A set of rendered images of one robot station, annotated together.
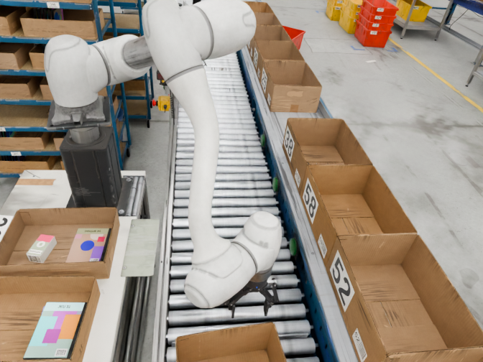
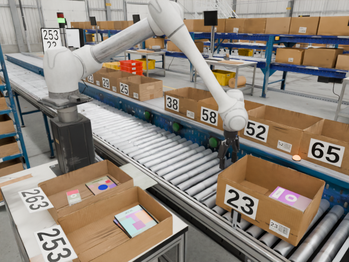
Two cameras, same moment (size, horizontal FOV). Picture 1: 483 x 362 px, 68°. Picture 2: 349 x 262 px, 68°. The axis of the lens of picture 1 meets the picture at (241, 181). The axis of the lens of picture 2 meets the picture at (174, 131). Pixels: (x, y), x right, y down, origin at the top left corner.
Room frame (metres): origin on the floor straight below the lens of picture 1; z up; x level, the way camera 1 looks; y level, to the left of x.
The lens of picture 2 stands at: (-0.28, 0.86, 1.57)
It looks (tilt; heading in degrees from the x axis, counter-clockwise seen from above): 22 degrees down; 328
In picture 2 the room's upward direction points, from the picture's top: straight up
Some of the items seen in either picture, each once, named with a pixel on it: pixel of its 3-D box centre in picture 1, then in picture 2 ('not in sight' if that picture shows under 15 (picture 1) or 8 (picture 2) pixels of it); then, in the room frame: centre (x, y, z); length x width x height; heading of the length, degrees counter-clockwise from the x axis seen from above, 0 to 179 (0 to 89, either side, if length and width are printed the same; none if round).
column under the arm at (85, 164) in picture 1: (94, 168); (74, 144); (1.22, 0.64, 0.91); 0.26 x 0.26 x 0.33; 9
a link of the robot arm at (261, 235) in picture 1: (258, 241); (233, 105); (0.64, -0.06, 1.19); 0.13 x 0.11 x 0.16; 141
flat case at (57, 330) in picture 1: (57, 329); (137, 222); (0.56, 0.53, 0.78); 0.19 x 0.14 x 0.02; 6
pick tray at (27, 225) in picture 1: (62, 242); (87, 189); (0.89, 0.66, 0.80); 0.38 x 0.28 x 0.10; 100
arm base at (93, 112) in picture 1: (77, 106); (66, 95); (1.20, 0.64, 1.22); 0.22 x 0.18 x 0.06; 21
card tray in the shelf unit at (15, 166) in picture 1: (27, 154); not in sight; (2.18, 1.66, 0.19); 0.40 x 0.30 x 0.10; 98
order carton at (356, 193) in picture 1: (351, 212); (229, 114); (1.05, -0.44, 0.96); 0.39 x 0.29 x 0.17; 10
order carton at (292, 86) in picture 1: (289, 85); (140, 87); (2.18, -0.24, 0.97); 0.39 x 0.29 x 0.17; 10
